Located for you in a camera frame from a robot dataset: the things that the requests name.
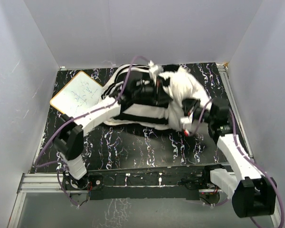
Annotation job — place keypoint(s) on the white pillow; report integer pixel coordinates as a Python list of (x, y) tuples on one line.
[(173, 85)]

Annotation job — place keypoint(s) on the aluminium table frame rail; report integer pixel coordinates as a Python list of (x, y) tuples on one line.
[(151, 183)]

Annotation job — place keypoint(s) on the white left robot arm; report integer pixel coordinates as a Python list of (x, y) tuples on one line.
[(70, 139)]

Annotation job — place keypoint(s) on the yellow framed whiteboard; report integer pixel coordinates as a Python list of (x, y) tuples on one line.
[(77, 96)]

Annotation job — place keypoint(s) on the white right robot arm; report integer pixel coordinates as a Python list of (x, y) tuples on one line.
[(251, 192)]

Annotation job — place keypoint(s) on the black white striped pillowcase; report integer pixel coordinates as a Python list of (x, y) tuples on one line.
[(136, 114)]

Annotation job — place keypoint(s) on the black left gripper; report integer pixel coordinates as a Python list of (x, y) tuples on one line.
[(160, 97)]

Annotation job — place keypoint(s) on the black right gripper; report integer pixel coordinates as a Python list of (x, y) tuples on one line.
[(191, 118)]

